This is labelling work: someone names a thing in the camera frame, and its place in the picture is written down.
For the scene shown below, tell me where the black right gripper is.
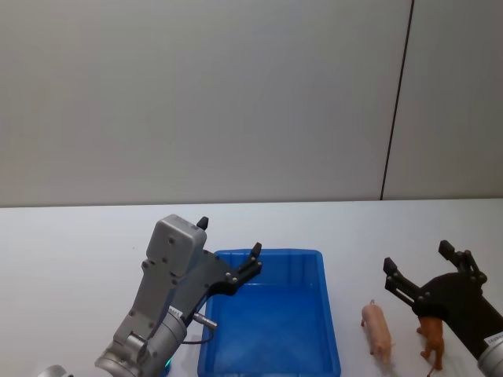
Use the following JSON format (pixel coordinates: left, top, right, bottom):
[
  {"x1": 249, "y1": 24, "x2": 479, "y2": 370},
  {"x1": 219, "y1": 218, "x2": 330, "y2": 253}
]
[{"x1": 382, "y1": 239, "x2": 503, "y2": 357}]

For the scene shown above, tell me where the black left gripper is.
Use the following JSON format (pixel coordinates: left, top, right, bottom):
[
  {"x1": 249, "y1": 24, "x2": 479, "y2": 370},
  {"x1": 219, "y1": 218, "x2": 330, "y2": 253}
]
[{"x1": 169, "y1": 216, "x2": 264, "y2": 326}]

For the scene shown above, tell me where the brown toy animal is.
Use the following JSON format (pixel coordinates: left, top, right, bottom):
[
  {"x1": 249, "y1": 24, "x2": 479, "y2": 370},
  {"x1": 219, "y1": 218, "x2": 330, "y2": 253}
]
[{"x1": 416, "y1": 316, "x2": 447, "y2": 377}]

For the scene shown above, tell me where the pink toy pig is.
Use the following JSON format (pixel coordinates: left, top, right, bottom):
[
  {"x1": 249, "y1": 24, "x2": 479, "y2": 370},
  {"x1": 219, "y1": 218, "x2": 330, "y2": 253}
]
[{"x1": 360, "y1": 298, "x2": 396, "y2": 364}]

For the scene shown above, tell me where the blue plastic bin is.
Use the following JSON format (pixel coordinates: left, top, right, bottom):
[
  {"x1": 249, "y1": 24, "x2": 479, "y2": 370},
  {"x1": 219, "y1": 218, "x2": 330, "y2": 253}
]
[{"x1": 195, "y1": 247, "x2": 342, "y2": 377}]

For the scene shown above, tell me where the left robot arm with camera housing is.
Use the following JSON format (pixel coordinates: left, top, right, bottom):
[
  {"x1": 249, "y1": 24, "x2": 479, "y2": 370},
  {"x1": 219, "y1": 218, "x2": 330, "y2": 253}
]
[{"x1": 39, "y1": 214, "x2": 208, "y2": 377}]

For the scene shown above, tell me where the thin dark cable silver plug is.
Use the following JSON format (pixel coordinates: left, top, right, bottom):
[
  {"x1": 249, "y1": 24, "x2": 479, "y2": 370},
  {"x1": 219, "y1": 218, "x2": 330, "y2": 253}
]
[{"x1": 181, "y1": 313, "x2": 219, "y2": 347}]

